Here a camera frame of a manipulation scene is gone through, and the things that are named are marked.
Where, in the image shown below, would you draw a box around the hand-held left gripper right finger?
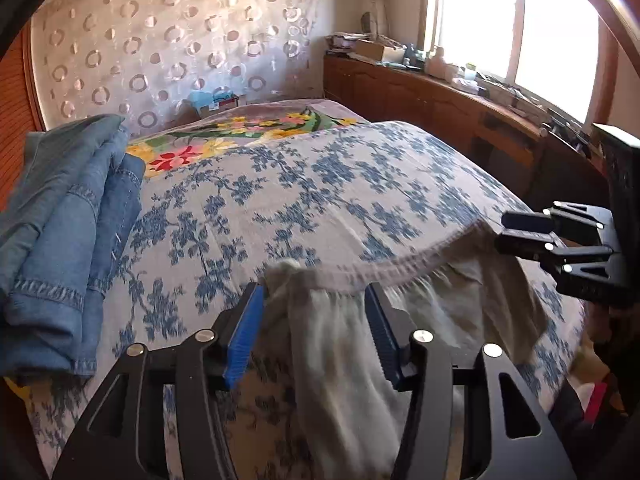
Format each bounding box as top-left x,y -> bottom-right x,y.
364,282 -> 581,480

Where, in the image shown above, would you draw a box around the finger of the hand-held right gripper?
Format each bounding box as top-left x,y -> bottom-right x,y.
501,201 -> 616,242
494,232 -> 622,286

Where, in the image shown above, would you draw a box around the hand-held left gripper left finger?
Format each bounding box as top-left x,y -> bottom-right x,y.
52,281 -> 266,480

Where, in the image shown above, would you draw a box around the grey pants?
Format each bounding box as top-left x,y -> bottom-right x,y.
262,220 -> 551,480

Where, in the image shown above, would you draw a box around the row of bottles and clutter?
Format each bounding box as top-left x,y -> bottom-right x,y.
325,32 -> 596,136

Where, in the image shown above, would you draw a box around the wooden cabinet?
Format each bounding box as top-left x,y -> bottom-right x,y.
322,55 -> 608,211

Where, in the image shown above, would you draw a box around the blue floral blanket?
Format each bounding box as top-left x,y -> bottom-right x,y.
15,120 -> 586,480

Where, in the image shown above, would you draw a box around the window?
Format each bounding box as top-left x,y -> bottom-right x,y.
425,0 -> 601,126

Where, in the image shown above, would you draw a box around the person's dark clothing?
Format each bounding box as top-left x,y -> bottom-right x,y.
547,350 -> 640,480

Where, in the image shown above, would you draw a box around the folded blue jeans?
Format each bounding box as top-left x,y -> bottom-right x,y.
0,114 -> 147,378

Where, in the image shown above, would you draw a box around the pink floral bedsheet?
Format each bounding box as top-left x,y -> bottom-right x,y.
125,99 -> 371,179

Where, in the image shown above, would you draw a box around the cardboard box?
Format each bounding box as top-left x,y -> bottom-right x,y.
352,40 -> 407,64

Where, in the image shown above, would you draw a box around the red and white box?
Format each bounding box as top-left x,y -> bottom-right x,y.
212,95 -> 247,114

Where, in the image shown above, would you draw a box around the blue tissue pack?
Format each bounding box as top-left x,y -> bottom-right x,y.
187,87 -> 236,117

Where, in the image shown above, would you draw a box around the circle patterned curtain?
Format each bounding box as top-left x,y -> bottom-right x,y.
30,0 -> 321,136

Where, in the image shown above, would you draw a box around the wooden headboard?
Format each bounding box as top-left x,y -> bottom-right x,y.
0,25 -> 47,133

